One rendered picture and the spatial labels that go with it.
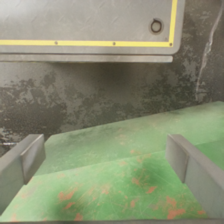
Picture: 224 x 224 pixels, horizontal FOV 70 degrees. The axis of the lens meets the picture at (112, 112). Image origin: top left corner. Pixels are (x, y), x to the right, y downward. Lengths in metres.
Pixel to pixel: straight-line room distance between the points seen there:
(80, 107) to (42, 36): 0.42
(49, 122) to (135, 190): 0.70
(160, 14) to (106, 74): 0.39
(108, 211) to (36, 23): 0.47
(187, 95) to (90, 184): 0.72
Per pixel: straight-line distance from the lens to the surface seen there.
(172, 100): 0.88
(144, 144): 0.56
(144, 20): 0.51
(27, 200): 0.34
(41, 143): 0.17
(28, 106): 0.91
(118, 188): 0.28
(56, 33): 0.51
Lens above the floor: 0.80
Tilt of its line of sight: 76 degrees down
